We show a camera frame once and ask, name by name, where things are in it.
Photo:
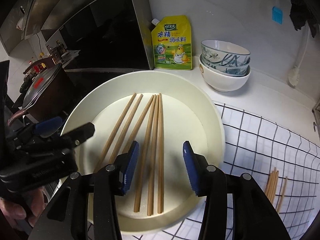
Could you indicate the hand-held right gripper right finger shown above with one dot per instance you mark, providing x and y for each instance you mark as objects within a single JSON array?
[{"x": 191, "y": 167}]

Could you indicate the black range hood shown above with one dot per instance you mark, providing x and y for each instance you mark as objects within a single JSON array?
[{"x": 100, "y": 30}]

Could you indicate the blue patterned bowl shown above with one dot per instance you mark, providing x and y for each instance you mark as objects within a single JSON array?
[
  {"x": 235, "y": 71},
  {"x": 225, "y": 52}
]

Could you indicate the blue silicone brush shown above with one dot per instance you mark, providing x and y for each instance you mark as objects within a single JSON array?
[{"x": 277, "y": 15}]

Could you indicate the black hanging cloth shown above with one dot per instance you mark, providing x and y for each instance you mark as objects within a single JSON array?
[{"x": 301, "y": 15}]

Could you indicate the row of wooden chopsticks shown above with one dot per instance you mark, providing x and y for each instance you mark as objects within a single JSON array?
[{"x": 161, "y": 155}]

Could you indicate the small black hook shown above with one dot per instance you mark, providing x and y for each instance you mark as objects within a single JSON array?
[{"x": 314, "y": 127}]

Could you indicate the cream round basin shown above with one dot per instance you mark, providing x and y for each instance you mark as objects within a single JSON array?
[{"x": 180, "y": 110}]

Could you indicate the person's left hand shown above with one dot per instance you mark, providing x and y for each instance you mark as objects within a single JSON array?
[{"x": 15, "y": 205}]

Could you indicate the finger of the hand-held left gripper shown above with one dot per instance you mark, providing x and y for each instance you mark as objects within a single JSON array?
[
  {"x": 47, "y": 126},
  {"x": 80, "y": 133}
]

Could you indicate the white black-grid cloth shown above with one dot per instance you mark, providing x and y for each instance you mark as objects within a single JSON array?
[{"x": 262, "y": 142}]

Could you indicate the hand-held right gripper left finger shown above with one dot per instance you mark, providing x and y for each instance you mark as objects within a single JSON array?
[{"x": 130, "y": 167}]

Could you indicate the group of condiment bottles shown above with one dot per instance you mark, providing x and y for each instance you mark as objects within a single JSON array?
[{"x": 58, "y": 48}]

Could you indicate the plain white bowl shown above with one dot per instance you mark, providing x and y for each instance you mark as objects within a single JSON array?
[{"x": 225, "y": 82}]

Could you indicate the yellow seasoning pouch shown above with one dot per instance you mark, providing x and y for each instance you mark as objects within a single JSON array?
[{"x": 172, "y": 42}]

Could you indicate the brown pot with glass lid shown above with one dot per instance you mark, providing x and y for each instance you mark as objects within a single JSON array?
[{"x": 50, "y": 97}]

